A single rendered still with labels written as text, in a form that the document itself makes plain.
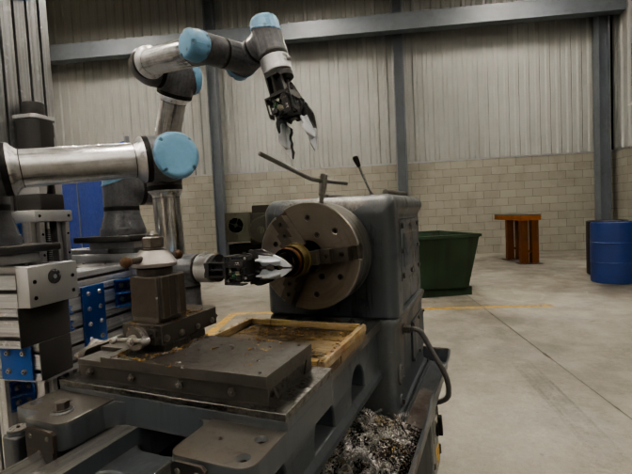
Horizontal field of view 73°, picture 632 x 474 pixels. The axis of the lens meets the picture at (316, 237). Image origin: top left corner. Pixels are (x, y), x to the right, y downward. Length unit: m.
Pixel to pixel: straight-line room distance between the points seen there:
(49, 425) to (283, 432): 0.36
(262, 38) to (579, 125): 11.84
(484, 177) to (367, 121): 3.32
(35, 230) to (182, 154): 0.54
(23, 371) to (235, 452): 0.72
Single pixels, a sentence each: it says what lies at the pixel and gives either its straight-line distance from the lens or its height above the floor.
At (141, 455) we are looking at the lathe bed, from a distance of 0.79.
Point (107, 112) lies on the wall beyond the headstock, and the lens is 13.51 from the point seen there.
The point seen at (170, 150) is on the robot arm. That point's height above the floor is 1.37.
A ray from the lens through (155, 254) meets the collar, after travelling 0.81.
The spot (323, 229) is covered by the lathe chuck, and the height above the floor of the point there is 1.16.
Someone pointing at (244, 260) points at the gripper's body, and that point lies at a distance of 1.03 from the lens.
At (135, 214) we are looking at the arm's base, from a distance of 1.60.
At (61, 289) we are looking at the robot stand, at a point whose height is 1.05.
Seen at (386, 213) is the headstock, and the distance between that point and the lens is 1.31.
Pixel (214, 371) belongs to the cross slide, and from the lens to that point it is 0.69.
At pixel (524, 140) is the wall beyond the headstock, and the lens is 12.19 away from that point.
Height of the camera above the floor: 1.20
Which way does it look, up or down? 3 degrees down
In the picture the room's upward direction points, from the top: 3 degrees counter-clockwise
